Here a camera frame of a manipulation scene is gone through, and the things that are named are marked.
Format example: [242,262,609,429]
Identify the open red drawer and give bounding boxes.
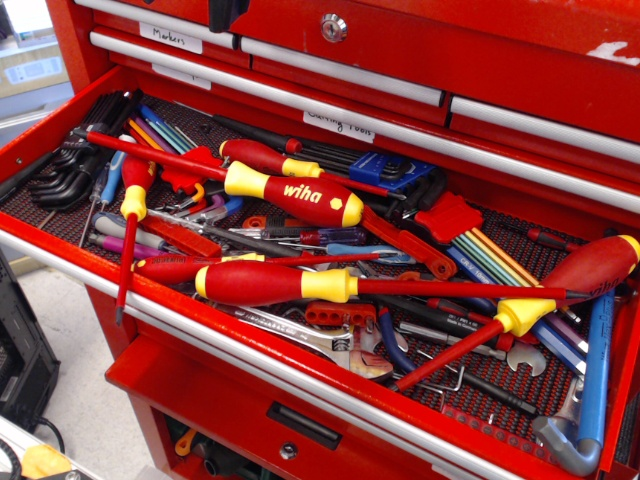
[1,59,639,479]

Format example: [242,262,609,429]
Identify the thin red screwdriver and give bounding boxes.
[134,252,392,285]

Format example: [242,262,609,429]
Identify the white label markers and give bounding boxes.
[139,22,203,54]

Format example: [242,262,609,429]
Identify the rainbow hex keys red holder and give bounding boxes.
[414,192,588,375]

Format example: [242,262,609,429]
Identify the silver adjustable wrench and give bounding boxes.
[216,304,394,382]

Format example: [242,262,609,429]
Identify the red yellow screwdriver front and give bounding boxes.
[195,261,591,306]

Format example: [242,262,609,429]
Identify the blue handled pliers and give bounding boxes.
[378,307,417,373]

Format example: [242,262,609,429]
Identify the red tool chest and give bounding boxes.
[44,0,640,480]

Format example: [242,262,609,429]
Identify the black machine on floor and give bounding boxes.
[1,258,60,432]

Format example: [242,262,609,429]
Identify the blue hex key holder set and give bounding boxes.
[294,139,449,214]

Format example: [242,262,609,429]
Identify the red yellow screwdriver right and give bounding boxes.
[389,235,639,392]

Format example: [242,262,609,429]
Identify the white label cutting tools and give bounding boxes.
[303,111,376,144]

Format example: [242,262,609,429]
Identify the red bit strip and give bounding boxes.
[441,405,558,465]

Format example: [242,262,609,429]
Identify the red bit holder block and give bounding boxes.
[305,300,377,326]

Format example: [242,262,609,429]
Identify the purple clear handle screwdriver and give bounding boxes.
[260,227,367,246]

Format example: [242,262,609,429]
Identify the red yellow screwdriver back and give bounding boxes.
[219,139,406,200]

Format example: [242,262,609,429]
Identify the silver drawer lock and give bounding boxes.
[321,13,348,43]

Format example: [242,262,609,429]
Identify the large wiha red screwdriver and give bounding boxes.
[73,128,365,228]

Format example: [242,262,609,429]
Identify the colored hex keys left set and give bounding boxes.
[126,104,212,197]

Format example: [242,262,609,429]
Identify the red flat tool bar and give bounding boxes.
[361,206,458,280]

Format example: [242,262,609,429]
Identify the black hex key set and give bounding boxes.
[28,89,144,210]

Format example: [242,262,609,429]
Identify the blue handled large hex key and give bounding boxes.
[533,291,615,477]

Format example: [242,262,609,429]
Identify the small red yellow screwdriver left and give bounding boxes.
[115,154,156,326]

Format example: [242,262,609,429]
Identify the small blue precision screwdriver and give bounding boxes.
[78,134,136,249]

